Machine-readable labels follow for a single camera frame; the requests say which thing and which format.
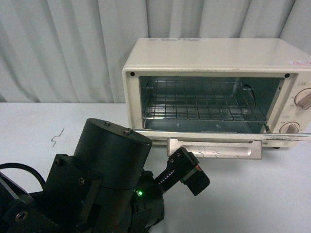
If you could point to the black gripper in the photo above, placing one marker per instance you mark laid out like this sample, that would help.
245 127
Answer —
147 202

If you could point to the oven door with handle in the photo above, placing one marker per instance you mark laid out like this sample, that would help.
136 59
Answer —
223 145

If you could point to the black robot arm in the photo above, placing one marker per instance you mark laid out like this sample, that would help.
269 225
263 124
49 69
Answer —
101 188

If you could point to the cream toaster oven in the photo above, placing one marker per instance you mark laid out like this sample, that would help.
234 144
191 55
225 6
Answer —
275 70

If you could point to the lower beige oven knob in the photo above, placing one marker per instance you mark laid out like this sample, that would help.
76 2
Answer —
290 128

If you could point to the beige oven knob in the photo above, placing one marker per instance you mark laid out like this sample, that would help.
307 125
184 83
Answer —
303 99
290 128

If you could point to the upper beige oven knob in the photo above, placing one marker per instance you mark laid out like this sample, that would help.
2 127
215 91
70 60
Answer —
303 99

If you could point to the grey curtain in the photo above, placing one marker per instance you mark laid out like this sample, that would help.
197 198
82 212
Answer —
74 50

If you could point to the wire oven rack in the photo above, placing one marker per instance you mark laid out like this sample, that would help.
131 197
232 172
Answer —
202 107

